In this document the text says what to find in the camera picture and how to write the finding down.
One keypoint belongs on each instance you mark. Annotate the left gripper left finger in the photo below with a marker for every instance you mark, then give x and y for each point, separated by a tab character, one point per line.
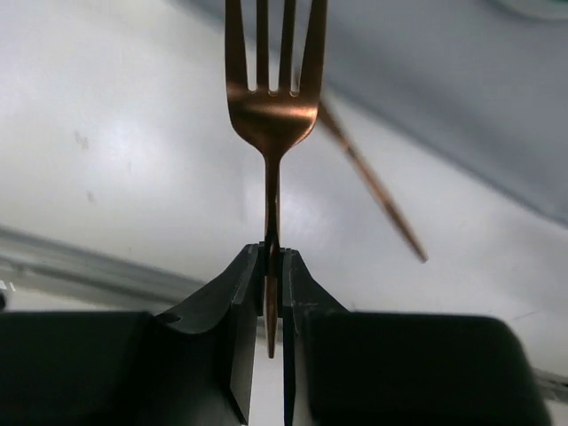
190	365

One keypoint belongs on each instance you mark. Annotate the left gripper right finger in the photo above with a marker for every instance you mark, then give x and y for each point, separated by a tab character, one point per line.
395	368

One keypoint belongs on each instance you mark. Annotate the copper fork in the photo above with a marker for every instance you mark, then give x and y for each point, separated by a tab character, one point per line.
273	121

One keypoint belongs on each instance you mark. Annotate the copper knife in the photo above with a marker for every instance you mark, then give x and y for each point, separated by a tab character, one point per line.
375	186

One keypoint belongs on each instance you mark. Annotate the aluminium front rail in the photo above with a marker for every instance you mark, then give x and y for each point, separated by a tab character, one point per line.
30	262

